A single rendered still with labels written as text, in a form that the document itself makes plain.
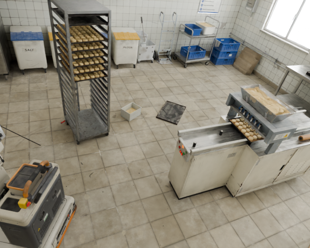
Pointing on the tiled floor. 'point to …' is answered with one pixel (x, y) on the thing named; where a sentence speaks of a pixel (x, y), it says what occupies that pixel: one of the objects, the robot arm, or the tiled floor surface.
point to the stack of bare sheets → (171, 112)
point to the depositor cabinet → (272, 161)
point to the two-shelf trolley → (198, 45)
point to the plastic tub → (131, 111)
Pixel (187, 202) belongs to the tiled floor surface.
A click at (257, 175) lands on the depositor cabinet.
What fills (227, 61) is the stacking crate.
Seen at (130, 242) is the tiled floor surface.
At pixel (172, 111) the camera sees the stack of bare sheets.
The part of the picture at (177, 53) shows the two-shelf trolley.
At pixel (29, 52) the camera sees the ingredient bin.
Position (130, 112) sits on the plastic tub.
